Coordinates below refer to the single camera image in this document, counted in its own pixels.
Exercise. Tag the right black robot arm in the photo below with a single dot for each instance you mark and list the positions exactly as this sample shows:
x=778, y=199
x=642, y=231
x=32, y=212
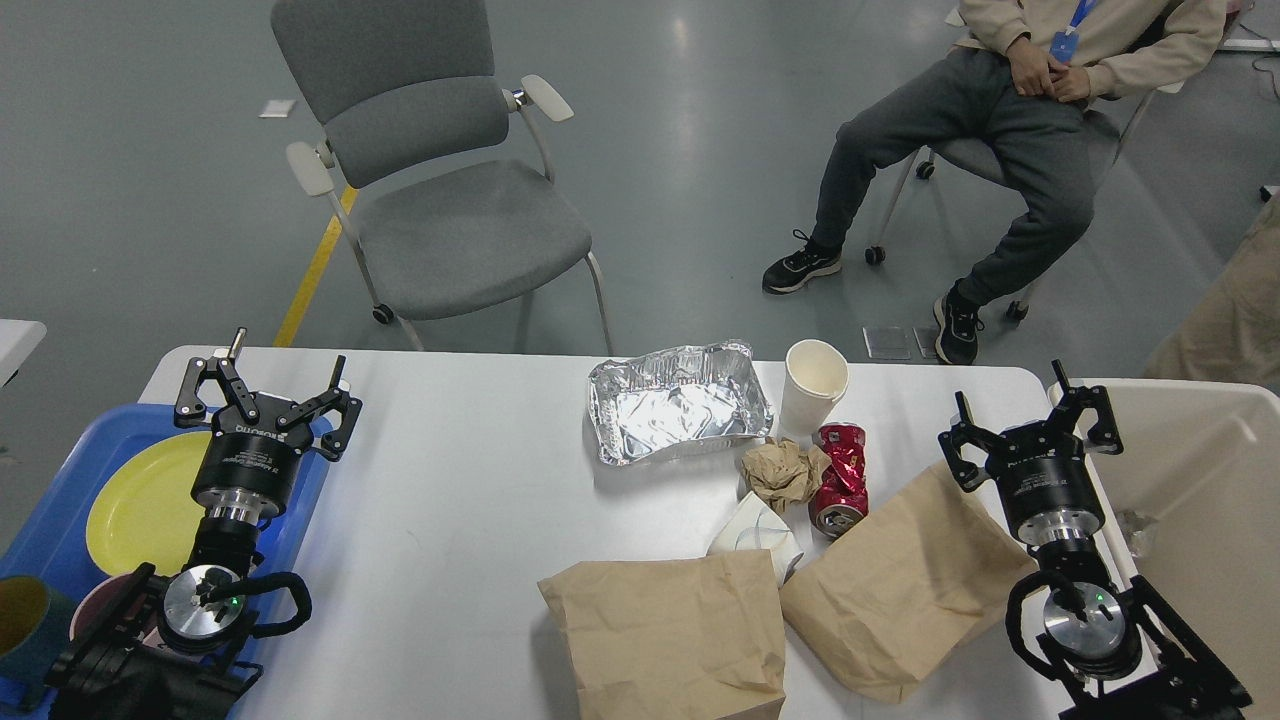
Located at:
x=1119, y=653

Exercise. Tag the seated person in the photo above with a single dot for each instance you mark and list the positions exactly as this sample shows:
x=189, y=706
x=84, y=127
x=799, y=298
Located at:
x=1021, y=81

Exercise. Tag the grey office chair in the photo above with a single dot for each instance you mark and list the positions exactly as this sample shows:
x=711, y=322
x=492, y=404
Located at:
x=394, y=84

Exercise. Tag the dark teal mug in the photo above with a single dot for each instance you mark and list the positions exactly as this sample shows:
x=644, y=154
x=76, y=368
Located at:
x=35, y=627

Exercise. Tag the brown paper bag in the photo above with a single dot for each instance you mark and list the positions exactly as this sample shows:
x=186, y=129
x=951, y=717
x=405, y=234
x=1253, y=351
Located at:
x=677, y=639
x=889, y=601

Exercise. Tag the white side table corner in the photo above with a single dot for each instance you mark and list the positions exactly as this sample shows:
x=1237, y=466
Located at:
x=19, y=338

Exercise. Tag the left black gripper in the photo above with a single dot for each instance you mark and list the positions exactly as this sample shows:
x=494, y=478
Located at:
x=250, y=465

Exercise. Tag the beige plastic bin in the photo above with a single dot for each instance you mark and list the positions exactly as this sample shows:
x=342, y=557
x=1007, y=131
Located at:
x=1196, y=495

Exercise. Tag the tan cloth at right edge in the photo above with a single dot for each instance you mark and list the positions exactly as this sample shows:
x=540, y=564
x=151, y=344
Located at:
x=1232, y=334

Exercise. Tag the yellow plate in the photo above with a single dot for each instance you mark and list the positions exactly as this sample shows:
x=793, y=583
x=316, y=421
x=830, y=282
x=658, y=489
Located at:
x=145, y=512

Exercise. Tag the blue plastic tray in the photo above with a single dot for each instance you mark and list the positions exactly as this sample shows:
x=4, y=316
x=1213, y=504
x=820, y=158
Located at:
x=51, y=544

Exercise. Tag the aluminium foil tray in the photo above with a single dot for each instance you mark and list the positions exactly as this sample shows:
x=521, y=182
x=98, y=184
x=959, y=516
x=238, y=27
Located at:
x=677, y=402

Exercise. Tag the crumpled brown paper ball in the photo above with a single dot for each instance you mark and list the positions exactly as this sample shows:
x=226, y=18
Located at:
x=782, y=473

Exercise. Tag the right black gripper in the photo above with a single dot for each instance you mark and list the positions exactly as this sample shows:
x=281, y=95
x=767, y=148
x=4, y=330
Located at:
x=1040, y=474

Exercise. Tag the white chair under person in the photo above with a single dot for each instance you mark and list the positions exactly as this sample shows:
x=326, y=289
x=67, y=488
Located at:
x=1105, y=141

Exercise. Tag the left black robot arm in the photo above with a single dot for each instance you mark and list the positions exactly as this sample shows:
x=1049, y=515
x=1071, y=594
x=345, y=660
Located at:
x=169, y=646

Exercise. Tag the crushed red soda can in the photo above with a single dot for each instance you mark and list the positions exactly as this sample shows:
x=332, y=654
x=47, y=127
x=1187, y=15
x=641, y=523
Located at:
x=842, y=498

